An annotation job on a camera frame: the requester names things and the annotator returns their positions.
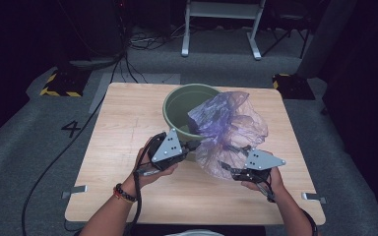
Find tangle of floor cables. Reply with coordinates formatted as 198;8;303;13
127;23;186;52

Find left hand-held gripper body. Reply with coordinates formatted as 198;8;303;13
147;128;192;172

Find yellow black striped base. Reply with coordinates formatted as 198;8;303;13
39;68;92;98
272;73;317;101

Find grey metal table clamp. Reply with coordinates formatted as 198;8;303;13
300;192;328;205
61;184;89;201

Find person's left hand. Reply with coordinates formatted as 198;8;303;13
124;137;180;199

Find hand-held gripper black cable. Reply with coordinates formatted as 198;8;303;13
255;180;319;236
123;140;165;236

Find black beaded bracelet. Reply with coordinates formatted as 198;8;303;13
114;183;139;203

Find purple plastic bag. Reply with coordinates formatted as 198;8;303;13
187;90;270;181

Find person's right hand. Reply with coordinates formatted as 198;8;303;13
240;149;287;199

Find long black floor cable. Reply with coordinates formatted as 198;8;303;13
21;52;127;236

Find left hand-held gripper black cable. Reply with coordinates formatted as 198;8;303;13
123;140;165;236

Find dark equipment stand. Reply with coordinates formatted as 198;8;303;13
53;0;130;73

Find black tripod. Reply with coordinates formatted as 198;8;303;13
261;9;313;60

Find white metal stand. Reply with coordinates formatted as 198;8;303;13
180;0;267;61

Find red orange bracelet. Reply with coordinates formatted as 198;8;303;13
112;187;135;205

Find green plastic bucket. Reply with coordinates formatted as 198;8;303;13
161;83;223;162

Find person's white clothing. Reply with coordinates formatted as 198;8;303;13
163;228;225;236

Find right hand-held gripper black cable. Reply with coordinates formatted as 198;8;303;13
255;180;319;236

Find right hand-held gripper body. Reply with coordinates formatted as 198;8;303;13
230;148;287;185

